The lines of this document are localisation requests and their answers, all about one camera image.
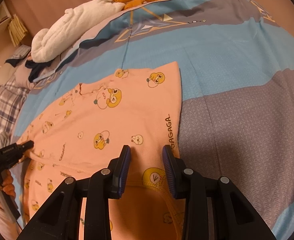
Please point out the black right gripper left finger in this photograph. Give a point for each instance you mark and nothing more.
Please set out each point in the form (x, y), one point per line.
(59, 216)

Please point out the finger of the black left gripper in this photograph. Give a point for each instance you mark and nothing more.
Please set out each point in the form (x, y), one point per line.
(24, 147)

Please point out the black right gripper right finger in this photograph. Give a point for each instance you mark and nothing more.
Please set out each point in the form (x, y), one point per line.
(234, 217)

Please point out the pink cartoon print baby garment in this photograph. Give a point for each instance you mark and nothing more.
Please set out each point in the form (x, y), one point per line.
(82, 131)

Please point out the dark navy clothing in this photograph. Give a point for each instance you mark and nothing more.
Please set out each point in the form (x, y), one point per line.
(36, 68)

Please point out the person's left hand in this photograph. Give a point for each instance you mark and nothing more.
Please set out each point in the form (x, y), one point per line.
(7, 185)

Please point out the grey plaid pillow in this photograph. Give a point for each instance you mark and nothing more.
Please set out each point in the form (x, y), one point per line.
(12, 98)

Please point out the lilac pillow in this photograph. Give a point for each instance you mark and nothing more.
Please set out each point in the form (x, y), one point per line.
(22, 73)

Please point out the white fluffy blanket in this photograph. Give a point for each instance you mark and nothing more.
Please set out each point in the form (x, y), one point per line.
(48, 43)

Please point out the yellow fringed lampshade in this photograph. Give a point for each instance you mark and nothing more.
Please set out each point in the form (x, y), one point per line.
(17, 30)

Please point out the blue grey patterned duvet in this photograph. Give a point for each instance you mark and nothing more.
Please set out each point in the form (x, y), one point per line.
(237, 86)

